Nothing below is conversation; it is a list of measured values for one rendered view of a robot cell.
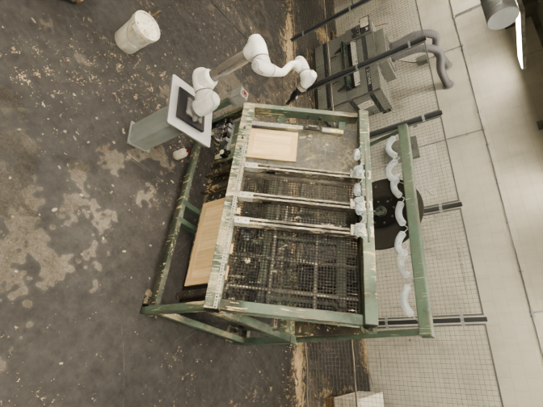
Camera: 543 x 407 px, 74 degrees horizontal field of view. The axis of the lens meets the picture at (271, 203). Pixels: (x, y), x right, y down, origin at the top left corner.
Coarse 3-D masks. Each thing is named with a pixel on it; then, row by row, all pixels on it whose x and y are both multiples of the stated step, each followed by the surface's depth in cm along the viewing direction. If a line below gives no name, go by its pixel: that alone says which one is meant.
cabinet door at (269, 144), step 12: (252, 132) 366; (264, 132) 367; (276, 132) 367; (288, 132) 368; (252, 144) 359; (264, 144) 360; (276, 144) 360; (288, 144) 361; (252, 156) 351; (264, 156) 351; (276, 156) 352; (288, 156) 352
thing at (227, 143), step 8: (232, 120) 366; (240, 120) 371; (216, 128) 367; (224, 128) 358; (232, 128) 368; (216, 136) 365; (224, 136) 356; (232, 136) 364; (224, 144) 356; (232, 144) 359; (224, 152) 347; (232, 152) 352; (216, 160) 361; (224, 160) 353
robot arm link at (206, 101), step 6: (198, 90) 305; (204, 90) 303; (210, 90) 306; (198, 96) 305; (204, 96) 302; (210, 96) 300; (216, 96) 304; (192, 102) 310; (198, 102) 305; (204, 102) 302; (210, 102) 301; (216, 102) 303; (198, 108) 306; (204, 108) 305; (210, 108) 305; (216, 108) 310; (198, 114) 311; (204, 114) 311
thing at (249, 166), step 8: (248, 168) 339; (256, 168) 337; (264, 168) 337; (272, 168) 338; (280, 168) 340; (288, 168) 339; (296, 168) 338; (304, 168) 339; (360, 168) 321; (304, 176) 341; (312, 176) 339; (320, 176) 338; (328, 176) 337; (336, 176) 336; (344, 176) 336; (352, 176) 331; (368, 176) 332
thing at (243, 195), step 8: (240, 192) 323; (248, 192) 323; (240, 200) 326; (248, 200) 324; (256, 200) 323; (264, 200) 322; (272, 200) 320; (280, 200) 320; (288, 200) 320; (296, 200) 323; (304, 200) 321; (312, 200) 321; (320, 200) 321; (328, 200) 321; (352, 200) 318; (360, 200) 305; (320, 208) 324; (328, 208) 322; (336, 208) 321; (344, 208) 319; (352, 208) 314
